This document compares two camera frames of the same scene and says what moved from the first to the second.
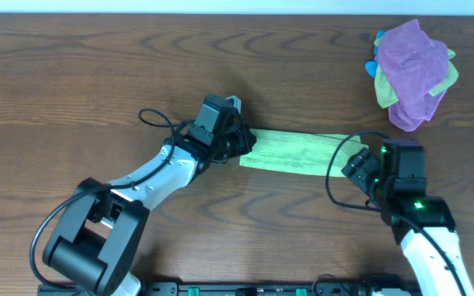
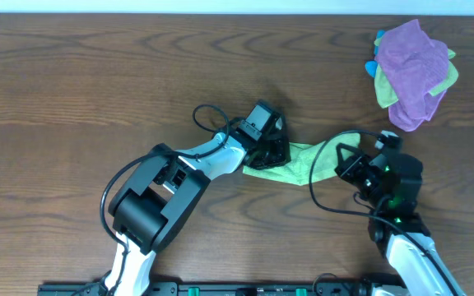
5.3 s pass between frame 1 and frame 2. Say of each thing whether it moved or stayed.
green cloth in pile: stayed
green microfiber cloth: moved
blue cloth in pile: stayed
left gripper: moved
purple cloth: stayed
